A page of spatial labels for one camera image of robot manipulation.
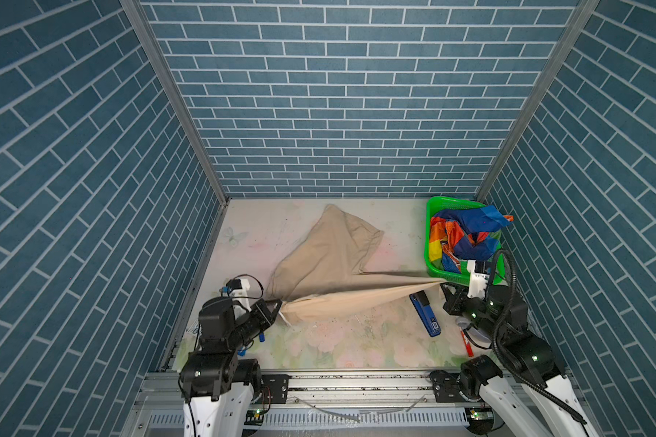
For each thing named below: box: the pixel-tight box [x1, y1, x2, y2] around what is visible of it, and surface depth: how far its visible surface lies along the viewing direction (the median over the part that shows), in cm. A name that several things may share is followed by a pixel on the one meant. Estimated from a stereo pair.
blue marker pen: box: [236, 331, 266, 357], surface depth 82 cm
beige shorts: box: [266, 203, 448, 322], surface depth 99 cm
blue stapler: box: [409, 289, 441, 337], surface depth 87 cm
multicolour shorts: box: [430, 205, 514, 275], surface depth 96 cm
